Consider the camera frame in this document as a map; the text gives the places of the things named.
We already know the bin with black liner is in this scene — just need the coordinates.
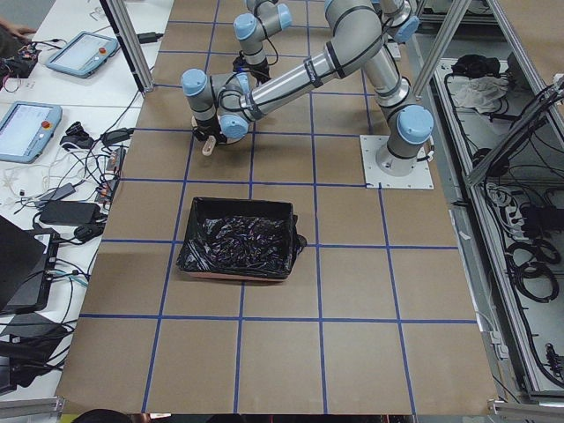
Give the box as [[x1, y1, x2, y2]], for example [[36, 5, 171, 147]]
[[176, 197, 307, 282]]

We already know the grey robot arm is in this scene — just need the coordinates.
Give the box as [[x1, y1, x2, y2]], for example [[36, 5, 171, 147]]
[[181, 1, 434, 170], [233, 1, 419, 85]]

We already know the far blue teach pendant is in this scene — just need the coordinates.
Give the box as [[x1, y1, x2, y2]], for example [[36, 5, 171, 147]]
[[46, 31, 119, 78]]

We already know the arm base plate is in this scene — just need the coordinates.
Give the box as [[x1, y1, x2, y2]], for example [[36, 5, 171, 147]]
[[360, 135, 434, 190]]

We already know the beige plastic dustpan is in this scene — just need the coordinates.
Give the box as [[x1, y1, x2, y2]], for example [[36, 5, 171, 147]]
[[202, 136, 217, 157]]

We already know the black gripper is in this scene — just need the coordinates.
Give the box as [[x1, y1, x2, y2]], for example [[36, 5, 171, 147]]
[[192, 118, 227, 145]]

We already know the blue teach pendant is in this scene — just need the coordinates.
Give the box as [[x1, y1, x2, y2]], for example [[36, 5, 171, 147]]
[[1, 101, 63, 164], [46, 31, 119, 78]]

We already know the black power adapter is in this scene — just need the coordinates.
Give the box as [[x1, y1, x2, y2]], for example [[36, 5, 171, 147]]
[[39, 201, 101, 226]]

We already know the near blue teach pendant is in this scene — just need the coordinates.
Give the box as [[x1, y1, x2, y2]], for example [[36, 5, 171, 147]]
[[1, 101, 63, 164]]

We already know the white crumpled cloth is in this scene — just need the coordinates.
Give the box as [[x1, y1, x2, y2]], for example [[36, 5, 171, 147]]
[[453, 76, 509, 114]]

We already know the aluminium frame post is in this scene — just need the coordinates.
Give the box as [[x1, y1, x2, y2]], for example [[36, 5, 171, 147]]
[[100, 0, 154, 94]]

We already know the black laptop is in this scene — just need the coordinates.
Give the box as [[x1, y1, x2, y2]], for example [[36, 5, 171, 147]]
[[1, 218, 60, 315]]

